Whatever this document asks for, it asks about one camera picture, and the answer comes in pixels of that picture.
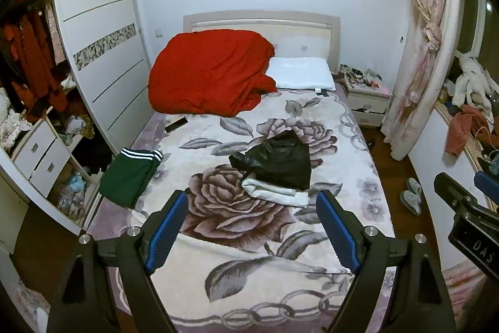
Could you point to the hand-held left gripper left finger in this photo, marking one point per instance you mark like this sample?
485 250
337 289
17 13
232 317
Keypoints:
167 231

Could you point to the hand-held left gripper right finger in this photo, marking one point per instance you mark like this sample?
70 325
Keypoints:
337 231

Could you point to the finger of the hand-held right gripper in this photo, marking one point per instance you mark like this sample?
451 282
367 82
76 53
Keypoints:
487 184
454 192

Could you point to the black jacket with white lining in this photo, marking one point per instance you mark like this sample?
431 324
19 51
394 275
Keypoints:
280 161

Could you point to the pile of bagged clothes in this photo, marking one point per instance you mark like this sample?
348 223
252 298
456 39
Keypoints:
74 192

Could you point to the hanging red clothes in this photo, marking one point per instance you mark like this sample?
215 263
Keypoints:
35 56

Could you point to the white window counter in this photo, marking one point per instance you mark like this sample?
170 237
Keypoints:
432 165

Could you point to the green and white slipper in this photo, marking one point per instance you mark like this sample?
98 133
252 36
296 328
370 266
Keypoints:
410 202
413 186

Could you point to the pale floral curtain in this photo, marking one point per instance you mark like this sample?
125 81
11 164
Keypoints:
421 44
464 290

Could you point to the orange garment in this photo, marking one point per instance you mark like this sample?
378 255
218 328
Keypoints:
464 126

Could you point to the green pants with white stripes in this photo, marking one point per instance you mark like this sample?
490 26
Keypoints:
124 177

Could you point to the floral plush blanket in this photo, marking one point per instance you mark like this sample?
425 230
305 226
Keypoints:
234 208

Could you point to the white plush cloth heap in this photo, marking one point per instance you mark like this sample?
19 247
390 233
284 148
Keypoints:
473 79

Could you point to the black phone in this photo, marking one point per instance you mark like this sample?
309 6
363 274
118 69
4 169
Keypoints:
176 124

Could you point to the white nightstand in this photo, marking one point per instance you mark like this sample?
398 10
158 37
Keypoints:
368 103

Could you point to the pile of small nightstand items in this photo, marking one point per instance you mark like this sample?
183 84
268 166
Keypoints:
362 77

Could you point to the white low cabinet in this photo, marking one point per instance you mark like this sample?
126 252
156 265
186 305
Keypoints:
23 200

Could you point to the white drawer unit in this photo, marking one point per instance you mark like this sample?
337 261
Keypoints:
39 157

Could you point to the white pillow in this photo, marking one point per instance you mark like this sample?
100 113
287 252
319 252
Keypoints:
300 73

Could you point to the red quilt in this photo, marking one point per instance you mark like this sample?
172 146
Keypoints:
210 71

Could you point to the beige bed headboard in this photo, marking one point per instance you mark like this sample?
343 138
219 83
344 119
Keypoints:
300 32

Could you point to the white wardrobe sliding door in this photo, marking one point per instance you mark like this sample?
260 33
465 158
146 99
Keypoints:
101 24

